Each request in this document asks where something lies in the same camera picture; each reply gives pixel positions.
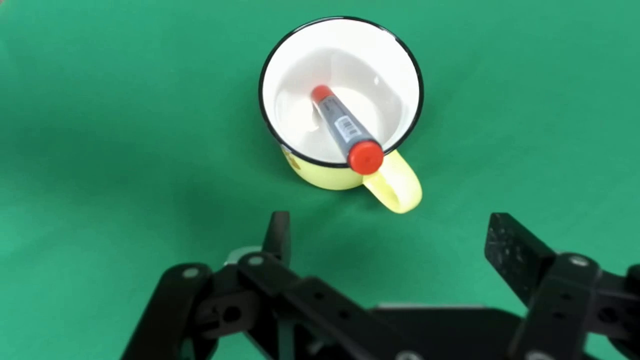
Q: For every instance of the grey marker with red cap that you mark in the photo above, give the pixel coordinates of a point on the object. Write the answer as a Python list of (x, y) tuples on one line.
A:
[(347, 130)]

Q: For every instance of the green tablecloth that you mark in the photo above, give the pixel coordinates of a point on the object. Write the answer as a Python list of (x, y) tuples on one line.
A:
[(100, 133)]

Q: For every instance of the yellow enamel cup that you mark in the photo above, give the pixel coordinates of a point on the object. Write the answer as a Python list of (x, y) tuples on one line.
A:
[(360, 61)]

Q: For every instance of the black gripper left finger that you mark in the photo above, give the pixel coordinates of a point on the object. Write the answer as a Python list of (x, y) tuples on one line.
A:
[(276, 237)]

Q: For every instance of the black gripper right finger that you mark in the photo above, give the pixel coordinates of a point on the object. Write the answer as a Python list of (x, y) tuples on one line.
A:
[(520, 257)]

